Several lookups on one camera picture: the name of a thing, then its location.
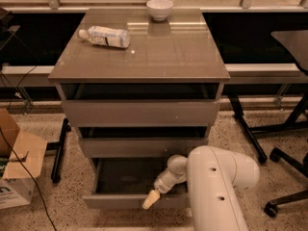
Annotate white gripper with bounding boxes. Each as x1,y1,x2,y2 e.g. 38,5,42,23
142,169,187,210

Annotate grey bottom drawer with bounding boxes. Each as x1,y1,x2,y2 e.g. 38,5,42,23
82,157,193,210

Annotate grey drawer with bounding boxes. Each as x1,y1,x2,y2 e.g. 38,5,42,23
62,84,219,127
82,157,193,210
79,126,210,158

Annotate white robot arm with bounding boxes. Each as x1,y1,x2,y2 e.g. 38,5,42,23
142,145,260,231

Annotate grey middle drawer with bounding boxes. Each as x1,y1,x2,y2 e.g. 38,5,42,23
79,126,210,158

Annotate grey drawer cabinet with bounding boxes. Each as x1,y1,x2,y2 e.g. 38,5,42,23
47,7,231,210

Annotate grey top drawer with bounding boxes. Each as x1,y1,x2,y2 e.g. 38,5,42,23
62,84,219,127

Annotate black left table leg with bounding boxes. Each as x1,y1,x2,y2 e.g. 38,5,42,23
46,118,71,184

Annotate black table leg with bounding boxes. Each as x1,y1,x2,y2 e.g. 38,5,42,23
46,118,71,184
228,94,268,164

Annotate black right table leg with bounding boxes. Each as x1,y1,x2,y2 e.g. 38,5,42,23
228,94,268,164

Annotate black office chair base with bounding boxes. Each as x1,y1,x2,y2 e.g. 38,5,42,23
263,146,308,218

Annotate cardboard box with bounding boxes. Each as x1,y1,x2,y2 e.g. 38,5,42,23
0,109,47,209

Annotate white plastic bottle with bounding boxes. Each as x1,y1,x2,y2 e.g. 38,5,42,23
78,26,130,48

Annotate white ceramic bowl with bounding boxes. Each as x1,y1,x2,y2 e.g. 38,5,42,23
146,0,173,21

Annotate dark side table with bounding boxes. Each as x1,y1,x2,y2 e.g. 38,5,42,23
249,29,308,137

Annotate black cable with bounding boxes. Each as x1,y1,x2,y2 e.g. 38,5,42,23
0,125,59,231

